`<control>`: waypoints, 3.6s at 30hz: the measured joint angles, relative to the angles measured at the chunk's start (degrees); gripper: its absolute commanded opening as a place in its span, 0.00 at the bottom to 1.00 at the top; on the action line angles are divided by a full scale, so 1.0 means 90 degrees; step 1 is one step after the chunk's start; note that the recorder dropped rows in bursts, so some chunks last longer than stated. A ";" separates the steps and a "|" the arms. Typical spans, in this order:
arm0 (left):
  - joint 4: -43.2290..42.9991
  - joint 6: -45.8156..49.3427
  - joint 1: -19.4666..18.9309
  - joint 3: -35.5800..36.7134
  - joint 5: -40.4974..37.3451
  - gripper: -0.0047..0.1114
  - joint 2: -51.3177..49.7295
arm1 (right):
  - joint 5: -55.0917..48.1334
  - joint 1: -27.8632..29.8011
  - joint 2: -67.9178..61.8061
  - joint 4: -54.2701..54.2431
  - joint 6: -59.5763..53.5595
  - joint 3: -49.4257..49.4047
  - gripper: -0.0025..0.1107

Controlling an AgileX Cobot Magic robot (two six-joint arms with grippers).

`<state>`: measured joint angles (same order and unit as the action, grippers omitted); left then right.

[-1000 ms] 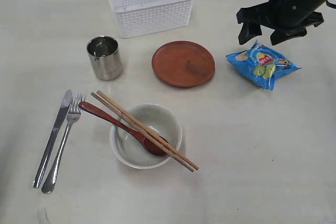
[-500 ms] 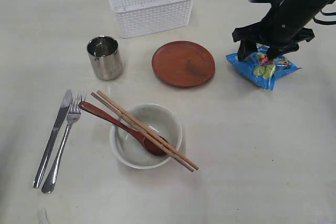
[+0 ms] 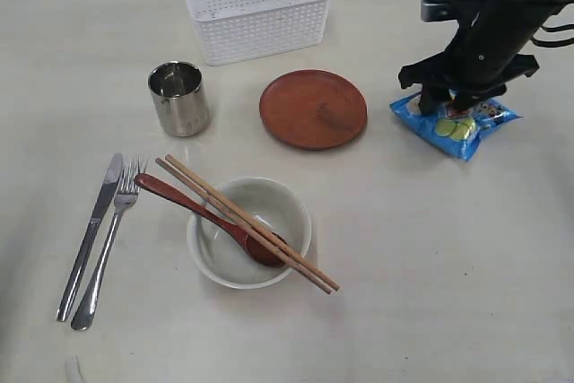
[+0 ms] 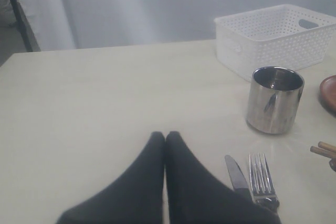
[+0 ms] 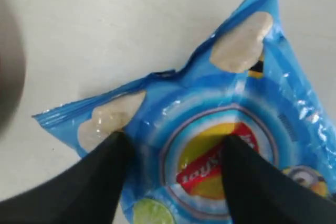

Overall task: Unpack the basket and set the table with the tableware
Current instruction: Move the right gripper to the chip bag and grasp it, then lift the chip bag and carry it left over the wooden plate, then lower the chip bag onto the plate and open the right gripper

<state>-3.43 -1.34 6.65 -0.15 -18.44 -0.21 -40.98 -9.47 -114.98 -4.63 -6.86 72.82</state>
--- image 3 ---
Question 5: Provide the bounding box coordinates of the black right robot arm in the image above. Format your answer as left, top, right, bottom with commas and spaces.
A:
398, 0, 573, 116

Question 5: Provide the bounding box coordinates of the blue snack packet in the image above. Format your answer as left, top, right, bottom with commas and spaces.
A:
389, 91, 520, 161

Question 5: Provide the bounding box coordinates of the white perforated plastic basket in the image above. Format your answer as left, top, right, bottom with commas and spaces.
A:
185, 0, 331, 65

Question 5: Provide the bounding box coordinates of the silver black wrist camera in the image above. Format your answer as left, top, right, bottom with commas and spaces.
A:
421, 0, 487, 24

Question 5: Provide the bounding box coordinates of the grey floral ceramic bowl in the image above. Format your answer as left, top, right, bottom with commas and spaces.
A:
187, 178, 312, 290

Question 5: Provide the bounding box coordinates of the stainless steel cup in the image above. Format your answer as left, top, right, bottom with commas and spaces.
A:
148, 61, 210, 137

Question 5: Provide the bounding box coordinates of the silver table knife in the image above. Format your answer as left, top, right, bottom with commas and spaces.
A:
56, 152, 123, 322

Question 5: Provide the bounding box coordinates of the brown wooden bowl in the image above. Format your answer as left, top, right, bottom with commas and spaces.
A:
259, 69, 368, 151

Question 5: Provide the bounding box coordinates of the silver metal fork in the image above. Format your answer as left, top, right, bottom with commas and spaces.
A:
71, 156, 147, 331

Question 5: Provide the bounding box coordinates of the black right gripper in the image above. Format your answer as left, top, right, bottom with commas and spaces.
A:
398, 0, 538, 115

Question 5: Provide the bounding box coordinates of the brown wooden chopstick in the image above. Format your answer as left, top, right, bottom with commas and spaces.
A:
160, 154, 340, 294
149, 155, 340, 294

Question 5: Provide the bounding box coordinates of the dark red wooden spoon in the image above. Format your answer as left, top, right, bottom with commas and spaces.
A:
135, 173, 284, 267

